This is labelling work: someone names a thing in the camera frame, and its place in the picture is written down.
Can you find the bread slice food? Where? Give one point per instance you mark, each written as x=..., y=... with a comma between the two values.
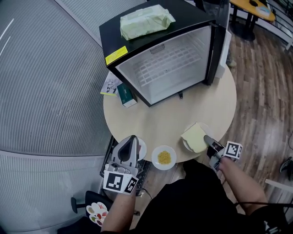
x=194, y=138

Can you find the white and yellow booklet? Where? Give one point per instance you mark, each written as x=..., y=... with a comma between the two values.
x=110, y=85

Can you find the small black item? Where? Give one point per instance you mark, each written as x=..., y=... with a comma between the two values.
x=253, y=2

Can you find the black mini fridge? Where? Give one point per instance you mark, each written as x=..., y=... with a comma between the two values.
x=164, y=68

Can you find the blue and white packet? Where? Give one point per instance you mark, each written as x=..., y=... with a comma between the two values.
x=262, y=10

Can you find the green wet wipes pack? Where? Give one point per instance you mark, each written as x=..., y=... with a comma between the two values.
x=146, y=21

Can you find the person's black clothing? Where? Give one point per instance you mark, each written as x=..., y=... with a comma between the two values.
x=187, y=205

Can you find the white metal frame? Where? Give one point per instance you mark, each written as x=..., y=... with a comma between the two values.
x=279, y=185

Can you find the black metal railing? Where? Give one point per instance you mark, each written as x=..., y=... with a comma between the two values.
x=282, y=20

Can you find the person's right forearm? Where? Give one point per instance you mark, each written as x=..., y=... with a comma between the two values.
x=242, y=185

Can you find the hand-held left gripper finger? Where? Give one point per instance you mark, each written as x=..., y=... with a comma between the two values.
x=114, y=155
x=137, y=155

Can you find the orange round table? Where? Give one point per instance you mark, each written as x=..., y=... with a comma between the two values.
x=245, y=5

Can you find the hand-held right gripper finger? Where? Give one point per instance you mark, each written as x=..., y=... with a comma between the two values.
x=210, y=140

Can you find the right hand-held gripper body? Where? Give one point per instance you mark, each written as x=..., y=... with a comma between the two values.
x=233, y=149

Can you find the black utility cart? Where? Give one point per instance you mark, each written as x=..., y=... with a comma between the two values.
x=143, y=169

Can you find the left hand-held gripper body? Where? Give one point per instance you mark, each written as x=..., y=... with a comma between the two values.
x=114, y=180

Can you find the dark green box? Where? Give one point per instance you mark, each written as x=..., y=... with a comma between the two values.
x=126, y=94

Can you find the black office chair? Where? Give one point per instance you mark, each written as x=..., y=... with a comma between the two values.
x=77, y=205

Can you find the person's left forearm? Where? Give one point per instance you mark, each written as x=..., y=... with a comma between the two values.
x=119, y=212

